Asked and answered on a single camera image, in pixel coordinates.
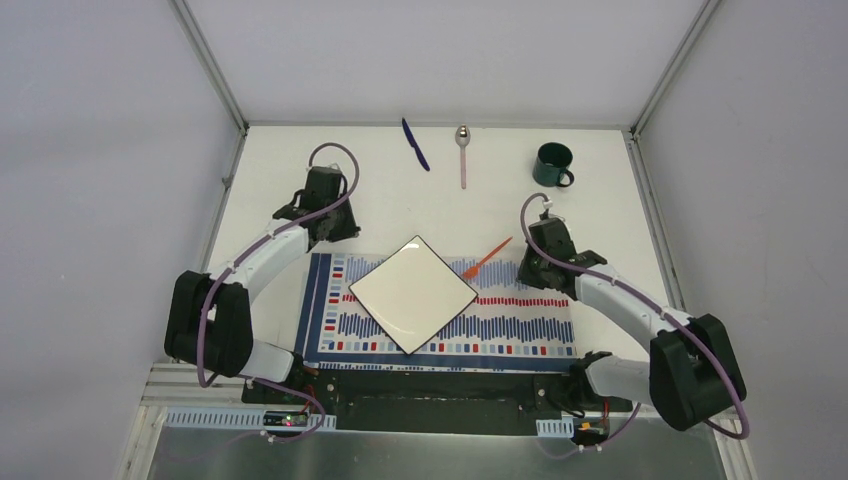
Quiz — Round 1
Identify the blue striped placemat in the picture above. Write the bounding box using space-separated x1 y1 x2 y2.
294 253 579 372

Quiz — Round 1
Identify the white square plate black rim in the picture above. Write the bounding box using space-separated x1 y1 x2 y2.
350 235 478 355

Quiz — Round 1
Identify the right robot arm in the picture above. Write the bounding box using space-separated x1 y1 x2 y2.
517 248 747 431

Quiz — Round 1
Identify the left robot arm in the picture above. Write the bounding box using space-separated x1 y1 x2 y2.
164 200 359 405

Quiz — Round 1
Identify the dark green mug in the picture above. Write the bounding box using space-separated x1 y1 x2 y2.
532 142 575 188

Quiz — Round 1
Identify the blue plastic knife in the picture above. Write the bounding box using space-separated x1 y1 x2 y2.
401 117 431 172

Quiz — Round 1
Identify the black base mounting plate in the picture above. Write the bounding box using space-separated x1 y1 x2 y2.
241 366 634 437

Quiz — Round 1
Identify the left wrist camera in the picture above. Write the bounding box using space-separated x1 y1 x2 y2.
272 166 348 220

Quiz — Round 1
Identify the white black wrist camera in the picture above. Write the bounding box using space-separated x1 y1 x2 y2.
528 217 607 268

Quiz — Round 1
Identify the metal spoon pink handle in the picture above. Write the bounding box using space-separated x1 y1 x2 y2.
455 124 470 190

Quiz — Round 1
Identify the aluminium frame rail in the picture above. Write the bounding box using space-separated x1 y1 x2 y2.
140 362 738 420

